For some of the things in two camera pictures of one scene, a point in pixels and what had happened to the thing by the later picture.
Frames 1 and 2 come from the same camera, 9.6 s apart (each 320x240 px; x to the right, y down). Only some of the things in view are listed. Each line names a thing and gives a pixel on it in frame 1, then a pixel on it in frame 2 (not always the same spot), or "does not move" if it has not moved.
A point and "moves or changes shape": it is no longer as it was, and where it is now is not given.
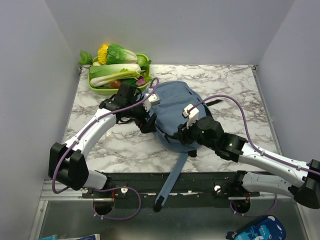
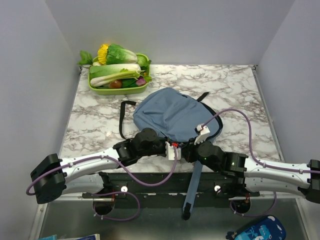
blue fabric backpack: x=175 y=105 moves or changes shape
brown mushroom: x=115 y=84 does not move
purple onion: x=140 y=81 does not move
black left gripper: x=146 y=126 -> x=163 y=140
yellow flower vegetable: x=102 y=53 does not move
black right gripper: x=181 y=133 -> x=187 y=151
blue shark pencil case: x=268 y=227 does not move
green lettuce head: x=116 y=55 does not move
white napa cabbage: x=99 y=71 does not move
